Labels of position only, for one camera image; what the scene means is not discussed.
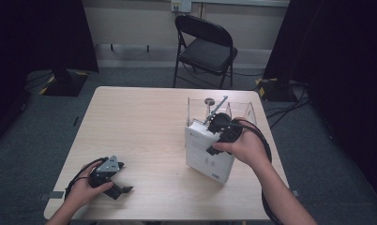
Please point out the black stand base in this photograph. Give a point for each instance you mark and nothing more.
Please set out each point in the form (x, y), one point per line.
(64, 82)
(275, 89)

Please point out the round grey table grommet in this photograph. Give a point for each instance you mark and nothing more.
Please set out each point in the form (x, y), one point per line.
(209, 101)

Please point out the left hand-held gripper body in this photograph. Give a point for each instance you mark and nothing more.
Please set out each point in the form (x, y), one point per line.
(105, 173)

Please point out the white wall socket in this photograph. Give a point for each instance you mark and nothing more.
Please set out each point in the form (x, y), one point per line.
(181, 5)

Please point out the person's right hand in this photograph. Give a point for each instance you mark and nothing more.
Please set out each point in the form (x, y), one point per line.
(249, 150)

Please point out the black folding chair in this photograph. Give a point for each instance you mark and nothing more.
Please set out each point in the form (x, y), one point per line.
(208, 53)

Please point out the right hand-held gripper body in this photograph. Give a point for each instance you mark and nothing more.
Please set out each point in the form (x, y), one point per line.
(224, 125)

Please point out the person's left hand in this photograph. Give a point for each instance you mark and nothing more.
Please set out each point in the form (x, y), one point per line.
(83, 190)

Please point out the white book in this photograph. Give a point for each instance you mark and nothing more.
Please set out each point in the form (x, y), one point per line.
(205, 156)

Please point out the clear acrylic book rack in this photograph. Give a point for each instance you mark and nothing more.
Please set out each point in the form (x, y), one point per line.
(239, 109)

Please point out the grey tape strip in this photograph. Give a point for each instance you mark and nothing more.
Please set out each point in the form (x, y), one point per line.
(295, 192)
(50, 196)

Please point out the black curtain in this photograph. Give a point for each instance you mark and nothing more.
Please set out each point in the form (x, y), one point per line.
(339, 62)
(36, 34)

